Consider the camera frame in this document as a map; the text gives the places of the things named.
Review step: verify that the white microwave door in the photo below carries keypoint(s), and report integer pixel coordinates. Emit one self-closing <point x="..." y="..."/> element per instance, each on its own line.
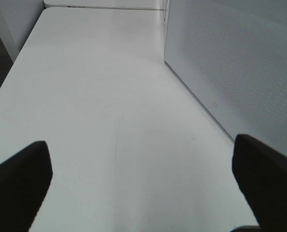
<point x="232" y="54"/>

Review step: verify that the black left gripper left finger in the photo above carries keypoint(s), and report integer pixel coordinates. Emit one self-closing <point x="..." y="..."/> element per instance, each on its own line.
<point x="25" y="178"/>

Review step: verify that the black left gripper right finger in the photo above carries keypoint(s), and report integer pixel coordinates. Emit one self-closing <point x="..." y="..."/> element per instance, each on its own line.
<point x="261" y="175"/>

